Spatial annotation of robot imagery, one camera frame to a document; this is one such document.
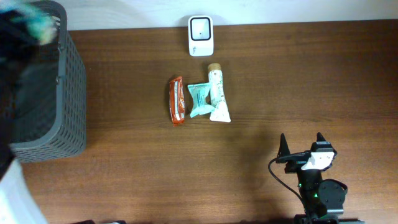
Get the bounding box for white cream tube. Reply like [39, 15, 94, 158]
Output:
[208, 63, 231, 123]

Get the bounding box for teal snack packet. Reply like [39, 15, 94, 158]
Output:
[187, 83, 215, 118]

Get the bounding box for orange chocolate bar wrapper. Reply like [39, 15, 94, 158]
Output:
[169, 76, 185, 126]

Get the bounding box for teal white tissue pack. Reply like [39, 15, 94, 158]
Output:
[1, 0, 57, 45]

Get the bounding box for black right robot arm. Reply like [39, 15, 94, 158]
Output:
[268, 133, 363, 224]

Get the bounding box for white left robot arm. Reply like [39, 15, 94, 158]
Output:
[1, 1, 47, 223]

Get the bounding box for white barcode scanner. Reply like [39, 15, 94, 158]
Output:
[188, 15, 214, 57]

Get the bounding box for grey plastic mesh basket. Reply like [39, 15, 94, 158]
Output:
[2, 1, 86, 163]

